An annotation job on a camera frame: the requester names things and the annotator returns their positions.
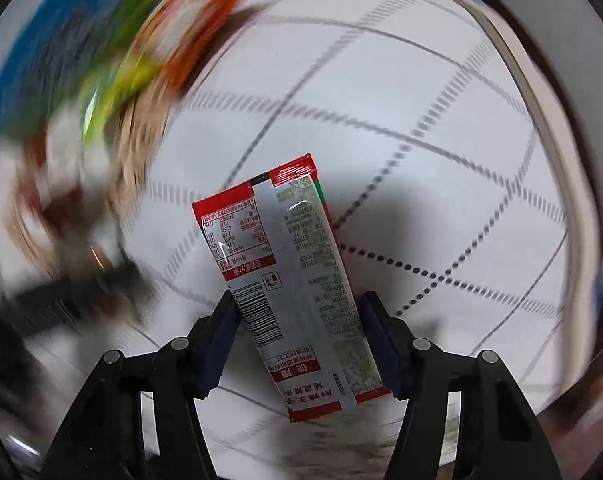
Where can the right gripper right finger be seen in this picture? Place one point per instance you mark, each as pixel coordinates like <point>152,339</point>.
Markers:
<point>391,343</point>

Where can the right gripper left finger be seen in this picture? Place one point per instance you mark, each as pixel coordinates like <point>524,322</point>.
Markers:
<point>213,336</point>

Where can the red snack packet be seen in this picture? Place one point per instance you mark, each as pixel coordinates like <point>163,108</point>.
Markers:
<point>45,199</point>

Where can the red white sachet packet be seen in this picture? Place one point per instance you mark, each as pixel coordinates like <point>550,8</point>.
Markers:
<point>274,245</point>

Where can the orange panda snack bag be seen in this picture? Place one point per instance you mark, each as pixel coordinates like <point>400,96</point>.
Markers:
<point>176,34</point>

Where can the green candy bag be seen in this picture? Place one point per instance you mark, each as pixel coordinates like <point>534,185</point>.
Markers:
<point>122,68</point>

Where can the cardboard milk box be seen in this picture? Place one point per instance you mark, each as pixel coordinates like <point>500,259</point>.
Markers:
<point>55,51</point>

